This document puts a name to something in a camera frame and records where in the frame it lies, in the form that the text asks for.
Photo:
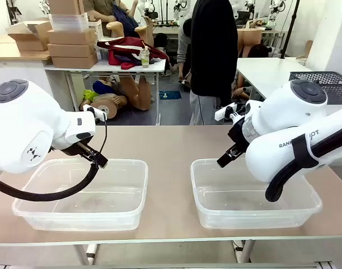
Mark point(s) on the person sitting, dark hair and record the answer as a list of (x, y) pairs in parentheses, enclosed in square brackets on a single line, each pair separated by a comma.
[(257, 51)]

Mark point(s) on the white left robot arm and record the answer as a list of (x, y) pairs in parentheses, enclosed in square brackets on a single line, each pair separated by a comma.
[(19, 126)]

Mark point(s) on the person in grey hoodie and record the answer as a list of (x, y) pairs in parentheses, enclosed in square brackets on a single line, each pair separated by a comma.
[(183, 45)]

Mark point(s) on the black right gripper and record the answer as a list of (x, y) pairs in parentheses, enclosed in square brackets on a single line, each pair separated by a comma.
[(239, 137)]

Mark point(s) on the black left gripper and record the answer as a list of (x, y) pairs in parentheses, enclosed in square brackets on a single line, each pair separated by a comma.
[(75, 150)]

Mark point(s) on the clear plastic bin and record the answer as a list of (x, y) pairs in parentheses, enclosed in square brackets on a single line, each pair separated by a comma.
[(103, 214), (229, 214)]

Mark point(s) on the black mesh basket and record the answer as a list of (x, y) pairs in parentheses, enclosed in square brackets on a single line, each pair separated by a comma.
[(337, 84)]

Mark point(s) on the tall cardboard box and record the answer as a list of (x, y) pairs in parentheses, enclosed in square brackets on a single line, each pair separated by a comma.
[(65, 7)]

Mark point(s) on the plastic drink cup with straw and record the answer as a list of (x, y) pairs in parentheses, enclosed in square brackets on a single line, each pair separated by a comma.
[(145, 57)]

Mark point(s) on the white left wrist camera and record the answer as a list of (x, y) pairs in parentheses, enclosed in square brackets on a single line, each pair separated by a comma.
[(92, 112)]

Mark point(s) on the beige mannequin legs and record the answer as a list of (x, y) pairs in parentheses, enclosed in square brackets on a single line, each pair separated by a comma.
[(140, 95)]

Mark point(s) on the person in black sweater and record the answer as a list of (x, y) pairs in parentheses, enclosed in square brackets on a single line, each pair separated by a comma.
[(212, 56)]

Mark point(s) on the open cardboard box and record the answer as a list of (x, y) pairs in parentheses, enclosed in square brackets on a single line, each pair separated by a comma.
[(29, 39)]

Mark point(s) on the beige mannequin torso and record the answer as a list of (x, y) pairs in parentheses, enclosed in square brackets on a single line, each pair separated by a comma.
[(106, 107)]

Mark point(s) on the blue and yellow cloth bundle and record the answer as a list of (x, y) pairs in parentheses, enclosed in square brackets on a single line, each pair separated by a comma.
[(99, 88)]

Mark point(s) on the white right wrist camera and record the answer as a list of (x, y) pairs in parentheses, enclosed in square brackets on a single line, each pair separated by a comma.
[(223, 113)]

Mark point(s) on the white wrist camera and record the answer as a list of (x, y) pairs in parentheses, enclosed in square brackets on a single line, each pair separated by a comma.
[(223, 113), (92, 112)]

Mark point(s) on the black tripod stand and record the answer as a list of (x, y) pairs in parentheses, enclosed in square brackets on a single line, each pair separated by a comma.
[(289, 30)]

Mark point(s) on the stack of clear plastic trays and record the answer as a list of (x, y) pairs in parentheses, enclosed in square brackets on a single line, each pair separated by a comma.
[(70, 22)]

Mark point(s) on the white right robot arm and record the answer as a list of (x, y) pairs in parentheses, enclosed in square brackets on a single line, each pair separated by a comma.
[(285, 112)]

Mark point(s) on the white side table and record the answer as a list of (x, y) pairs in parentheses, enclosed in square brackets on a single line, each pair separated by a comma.
[(260, 73)]

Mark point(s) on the white table with metal legs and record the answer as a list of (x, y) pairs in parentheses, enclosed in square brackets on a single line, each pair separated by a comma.
[(103, 69)]

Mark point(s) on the closed cardboard box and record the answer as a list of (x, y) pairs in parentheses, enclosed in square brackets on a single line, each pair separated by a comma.
[(71, 36), (71, 50), (74, 61)]

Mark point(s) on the blue floor mat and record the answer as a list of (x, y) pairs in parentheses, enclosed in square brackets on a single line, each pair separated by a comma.
[(170, 94)]

